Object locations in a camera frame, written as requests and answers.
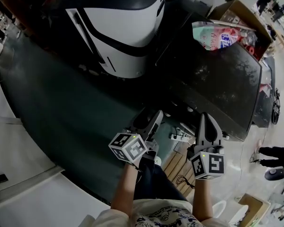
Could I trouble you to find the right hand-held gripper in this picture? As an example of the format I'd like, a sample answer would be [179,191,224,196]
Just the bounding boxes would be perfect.
[189,112,226,181]

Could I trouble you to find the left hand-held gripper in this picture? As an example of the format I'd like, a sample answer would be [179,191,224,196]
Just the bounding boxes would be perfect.
[108,107,165,164]

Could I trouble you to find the person's left forearm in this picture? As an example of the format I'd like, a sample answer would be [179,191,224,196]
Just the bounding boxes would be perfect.
[110,163,143,210]

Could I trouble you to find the person's right forearm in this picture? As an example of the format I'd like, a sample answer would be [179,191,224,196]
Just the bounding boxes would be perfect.
[191,178,215,222]

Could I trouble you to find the open cardboard box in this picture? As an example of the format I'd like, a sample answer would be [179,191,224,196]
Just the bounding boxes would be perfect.
[236,193,272,227]

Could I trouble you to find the pink snack bag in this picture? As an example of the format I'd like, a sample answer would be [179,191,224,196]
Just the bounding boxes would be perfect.
[191,20,242,52]

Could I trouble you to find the white power strip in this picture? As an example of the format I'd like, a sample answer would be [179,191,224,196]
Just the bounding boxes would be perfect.
[170,133,190,142]

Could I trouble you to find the wooden slat board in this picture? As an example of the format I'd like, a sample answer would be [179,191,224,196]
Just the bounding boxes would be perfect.
[161,147,197,196]

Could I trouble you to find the person's leg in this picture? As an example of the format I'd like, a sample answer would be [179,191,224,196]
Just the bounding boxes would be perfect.
[133,154,188,202]

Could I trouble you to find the black metal table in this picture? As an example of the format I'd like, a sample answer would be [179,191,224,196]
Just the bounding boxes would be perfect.
[250,55,279,129]

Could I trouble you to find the white toilet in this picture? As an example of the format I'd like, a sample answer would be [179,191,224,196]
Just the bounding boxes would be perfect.
[229,204,249,225]
[212,200,228,220]

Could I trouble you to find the pink spray bottle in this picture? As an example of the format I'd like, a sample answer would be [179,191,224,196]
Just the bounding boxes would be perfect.
[260,82,272,95]

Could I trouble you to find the black round device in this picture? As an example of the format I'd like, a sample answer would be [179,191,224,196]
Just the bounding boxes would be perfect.
[264,166,284,182]

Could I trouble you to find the person's printed white shirt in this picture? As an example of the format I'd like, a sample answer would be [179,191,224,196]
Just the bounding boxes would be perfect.
[94,198,231,227]

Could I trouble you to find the white and black appliance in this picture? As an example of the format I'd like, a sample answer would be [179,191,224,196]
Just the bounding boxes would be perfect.
[64,0,168,79]

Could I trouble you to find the brown cardboard box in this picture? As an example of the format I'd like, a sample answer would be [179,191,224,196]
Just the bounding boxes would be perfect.
[207,0,275,61]

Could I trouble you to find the black cable bundle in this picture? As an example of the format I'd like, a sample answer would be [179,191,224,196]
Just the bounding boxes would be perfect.
[270,88,282,125]

